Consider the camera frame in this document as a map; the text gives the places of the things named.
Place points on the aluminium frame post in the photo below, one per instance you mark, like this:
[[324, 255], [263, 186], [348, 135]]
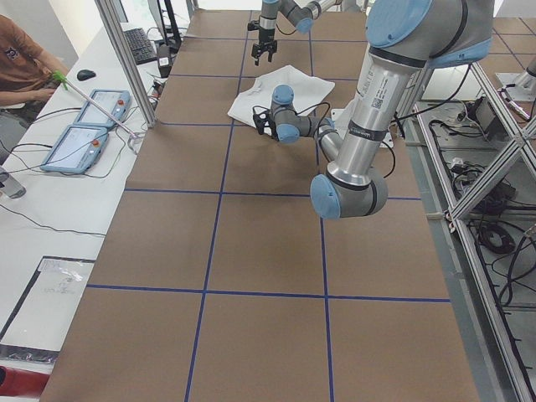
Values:
[[115, 33]]

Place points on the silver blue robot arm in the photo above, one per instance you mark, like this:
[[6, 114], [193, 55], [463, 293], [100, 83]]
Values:
[[403, 38], [301, 18]]

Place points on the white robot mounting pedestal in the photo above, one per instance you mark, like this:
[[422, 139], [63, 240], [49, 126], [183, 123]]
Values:
[[369, 113]]

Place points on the person in orange shirt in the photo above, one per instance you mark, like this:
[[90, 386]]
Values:
[[27, 81]]

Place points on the lower blue teach pendant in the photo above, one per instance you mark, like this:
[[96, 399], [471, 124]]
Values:
[[77, 149]]

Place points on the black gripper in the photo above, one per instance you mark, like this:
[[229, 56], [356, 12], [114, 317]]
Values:
[[265, 35], [269, 123]]

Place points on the black keyboard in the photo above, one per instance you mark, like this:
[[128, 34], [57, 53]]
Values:
[[140, 46]]

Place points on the black computer mouse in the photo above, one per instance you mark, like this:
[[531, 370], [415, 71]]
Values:
[[85, 74]]

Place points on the blue teach pendant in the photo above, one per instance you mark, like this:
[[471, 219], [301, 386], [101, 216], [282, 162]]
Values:
[[117, 102], [77, 149]]

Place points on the upper blue teach pendant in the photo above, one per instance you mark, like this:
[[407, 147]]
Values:
[[117, 102]]

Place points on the plastic sheet document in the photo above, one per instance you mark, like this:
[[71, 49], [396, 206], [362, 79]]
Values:
[[37, 326]]

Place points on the metal rod with green handle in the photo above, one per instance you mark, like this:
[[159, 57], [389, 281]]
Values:
[[57, 75]]

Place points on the white long-sleeve printed shirt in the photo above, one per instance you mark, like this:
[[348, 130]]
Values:
[[290, 95]]

